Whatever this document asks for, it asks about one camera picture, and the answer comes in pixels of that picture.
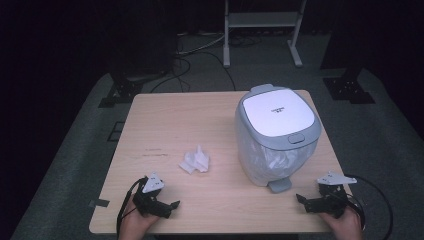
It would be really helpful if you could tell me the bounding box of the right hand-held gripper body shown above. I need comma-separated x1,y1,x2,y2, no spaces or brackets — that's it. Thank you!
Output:
316,171,358,220

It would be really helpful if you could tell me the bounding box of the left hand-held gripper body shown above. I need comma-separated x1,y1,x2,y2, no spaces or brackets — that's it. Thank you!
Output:
132,171,168,218

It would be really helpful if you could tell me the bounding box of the person's left hand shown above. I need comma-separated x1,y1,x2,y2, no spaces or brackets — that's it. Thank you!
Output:
118,195,162,240

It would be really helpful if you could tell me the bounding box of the person's right hand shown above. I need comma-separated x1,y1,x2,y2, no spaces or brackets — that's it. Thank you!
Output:
319,205,364,240

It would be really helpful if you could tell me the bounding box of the crumpled white tissue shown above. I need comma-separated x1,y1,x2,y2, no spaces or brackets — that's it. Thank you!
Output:
178,144,211,175

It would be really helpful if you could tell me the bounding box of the grey tape strip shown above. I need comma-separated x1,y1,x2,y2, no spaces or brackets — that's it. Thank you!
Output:
88,198,111,209

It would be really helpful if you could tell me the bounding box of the white grey lidded trash can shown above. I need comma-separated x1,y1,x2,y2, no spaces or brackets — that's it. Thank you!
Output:
234,83,323,195

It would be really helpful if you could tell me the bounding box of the dark floor socket plate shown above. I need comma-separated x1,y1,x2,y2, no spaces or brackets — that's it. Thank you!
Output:
106,121,126,143

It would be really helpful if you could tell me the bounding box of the black stand base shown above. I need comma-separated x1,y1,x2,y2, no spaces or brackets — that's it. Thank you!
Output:
97,71,169,109
322,66,376,105

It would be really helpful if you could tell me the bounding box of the white metal stand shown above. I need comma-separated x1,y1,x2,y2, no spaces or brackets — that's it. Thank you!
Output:
222,0,308,69

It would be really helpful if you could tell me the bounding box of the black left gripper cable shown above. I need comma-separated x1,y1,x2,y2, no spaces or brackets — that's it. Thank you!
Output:
115,177,148,238

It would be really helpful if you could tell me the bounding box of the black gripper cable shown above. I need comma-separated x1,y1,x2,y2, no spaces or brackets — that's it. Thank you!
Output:
343,173,395,240
115,177,148,238

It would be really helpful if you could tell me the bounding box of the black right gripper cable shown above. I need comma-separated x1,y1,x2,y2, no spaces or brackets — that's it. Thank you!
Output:
343,173,395,240

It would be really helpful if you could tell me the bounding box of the black floor cable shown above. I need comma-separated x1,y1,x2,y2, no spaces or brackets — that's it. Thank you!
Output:
149,34,237,94

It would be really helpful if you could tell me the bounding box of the white floor cable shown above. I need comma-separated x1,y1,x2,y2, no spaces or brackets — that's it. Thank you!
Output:
175,30,232,56

